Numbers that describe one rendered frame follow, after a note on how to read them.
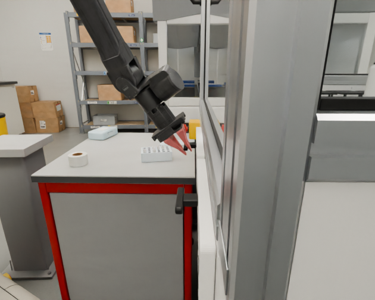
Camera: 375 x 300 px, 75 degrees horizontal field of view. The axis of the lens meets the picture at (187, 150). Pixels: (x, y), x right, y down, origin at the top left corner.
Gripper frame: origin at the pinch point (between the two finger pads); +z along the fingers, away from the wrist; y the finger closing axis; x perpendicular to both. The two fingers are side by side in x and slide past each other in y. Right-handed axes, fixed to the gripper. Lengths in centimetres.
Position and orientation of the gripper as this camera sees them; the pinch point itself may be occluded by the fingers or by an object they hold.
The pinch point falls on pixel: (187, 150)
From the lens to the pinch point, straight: 68.5
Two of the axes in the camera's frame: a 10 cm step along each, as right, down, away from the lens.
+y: 8.1, -5.5, -1.9
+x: 0.1, -3.2, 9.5
